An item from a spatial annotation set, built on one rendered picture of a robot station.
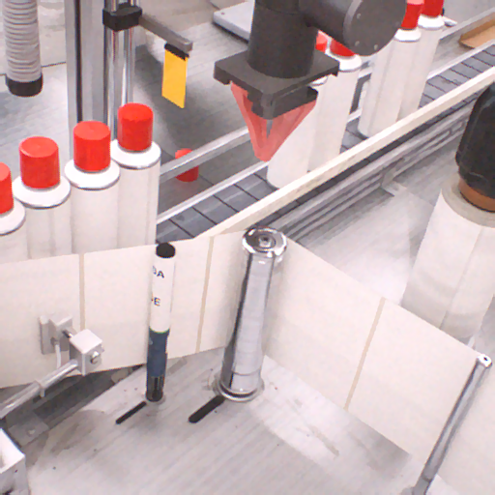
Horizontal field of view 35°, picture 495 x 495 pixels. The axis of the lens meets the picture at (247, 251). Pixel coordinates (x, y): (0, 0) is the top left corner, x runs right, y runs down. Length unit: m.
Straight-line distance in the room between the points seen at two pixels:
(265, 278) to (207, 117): 0.62
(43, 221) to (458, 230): 0.37
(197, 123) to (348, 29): 0.66
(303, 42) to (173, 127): 0.57
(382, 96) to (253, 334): 0.52
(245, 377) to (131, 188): 0.21
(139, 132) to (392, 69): 0.46
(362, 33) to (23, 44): 0.32
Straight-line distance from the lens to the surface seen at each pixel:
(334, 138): 1.02
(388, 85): 1.11
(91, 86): 0.88
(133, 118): 0.73
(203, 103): 1.27
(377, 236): 0.98
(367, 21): 0.59
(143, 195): 0.77
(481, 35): 1.69
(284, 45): 0.66
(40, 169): 0.69
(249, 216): 0.91
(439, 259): 0.77
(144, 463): 0.71
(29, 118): 1.21
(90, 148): 0.71
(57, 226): 0.72
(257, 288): 0.65
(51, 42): 3.24
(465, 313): 0.80
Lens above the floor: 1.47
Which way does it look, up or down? 41 degrees down
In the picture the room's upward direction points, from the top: 10 degrees clockwise
